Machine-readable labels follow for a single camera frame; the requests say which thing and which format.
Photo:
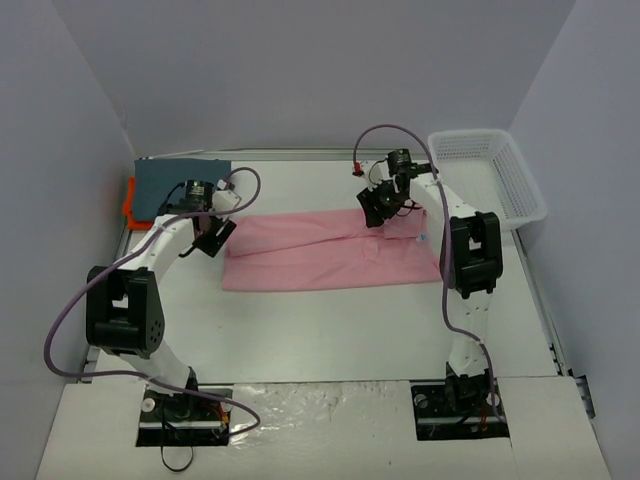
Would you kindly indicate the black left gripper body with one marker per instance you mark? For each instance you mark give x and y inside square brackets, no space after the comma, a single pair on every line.
[215,236]

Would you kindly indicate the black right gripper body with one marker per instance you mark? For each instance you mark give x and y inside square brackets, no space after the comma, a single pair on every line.
[373,206]

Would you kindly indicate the pink t-shirt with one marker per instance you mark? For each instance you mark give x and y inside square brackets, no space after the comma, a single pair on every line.
[327,250]

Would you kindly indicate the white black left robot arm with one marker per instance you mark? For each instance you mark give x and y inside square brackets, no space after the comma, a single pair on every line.
[124,313]

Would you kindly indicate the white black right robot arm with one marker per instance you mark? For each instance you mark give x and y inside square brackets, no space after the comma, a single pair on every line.
[468,243]

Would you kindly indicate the folded teal blue t-shirt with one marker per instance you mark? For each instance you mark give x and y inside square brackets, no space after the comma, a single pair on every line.
[156,177]

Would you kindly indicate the folded orange t-shirt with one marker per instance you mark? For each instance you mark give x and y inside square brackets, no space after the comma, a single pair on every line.
[129,205]

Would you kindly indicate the white plastic basket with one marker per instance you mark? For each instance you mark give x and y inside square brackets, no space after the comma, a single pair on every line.
[487,170]

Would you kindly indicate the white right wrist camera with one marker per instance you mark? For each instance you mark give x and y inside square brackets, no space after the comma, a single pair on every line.
[373,172]

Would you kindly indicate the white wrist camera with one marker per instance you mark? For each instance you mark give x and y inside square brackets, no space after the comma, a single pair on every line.
[224,197]
[373,172]

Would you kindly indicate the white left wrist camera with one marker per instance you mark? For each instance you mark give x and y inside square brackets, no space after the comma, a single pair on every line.
[224,197]

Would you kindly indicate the aluminium back table rail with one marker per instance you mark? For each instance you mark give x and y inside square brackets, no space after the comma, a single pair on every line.
[269,154]

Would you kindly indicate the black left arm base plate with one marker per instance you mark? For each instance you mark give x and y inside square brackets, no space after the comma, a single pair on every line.
[181,421]

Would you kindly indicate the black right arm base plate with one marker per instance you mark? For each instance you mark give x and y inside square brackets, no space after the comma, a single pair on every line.
[435,418]

